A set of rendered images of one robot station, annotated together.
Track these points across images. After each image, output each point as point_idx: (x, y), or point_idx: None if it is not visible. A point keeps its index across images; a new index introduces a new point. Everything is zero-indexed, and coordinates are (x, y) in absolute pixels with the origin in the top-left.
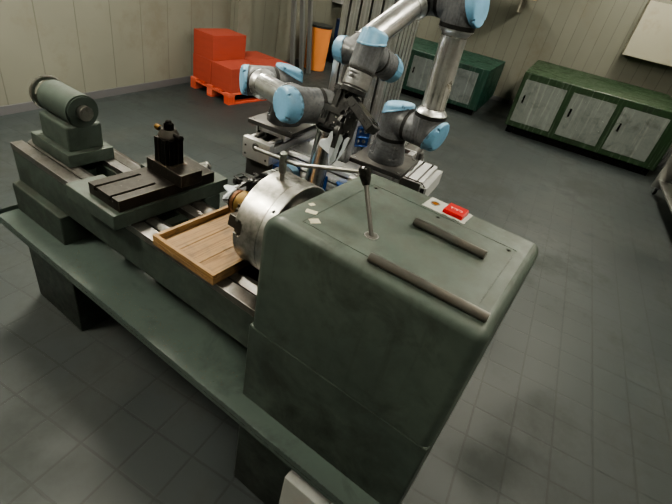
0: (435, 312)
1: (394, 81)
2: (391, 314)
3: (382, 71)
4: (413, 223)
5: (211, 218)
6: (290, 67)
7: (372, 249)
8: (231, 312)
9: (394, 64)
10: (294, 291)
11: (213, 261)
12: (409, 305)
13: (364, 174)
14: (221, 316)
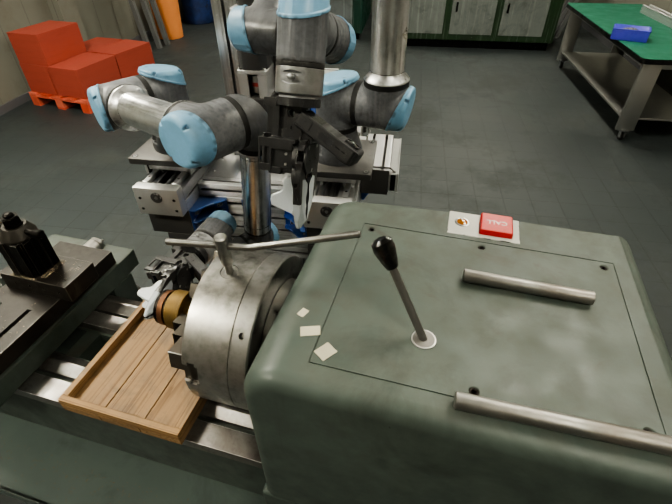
0: (614, 473)
1: (347, 59)
2: (523, 479)
3: (332, 52)
4: (463, 280)
5: (135, 324)
6: (161, 69)
7: (443, 372)
8: (223, 464)
9: (345, 34)
10: (328, 460)
11: (166, 402)
12: (560, 469)
13: (387, 254)
14: (209, 469)
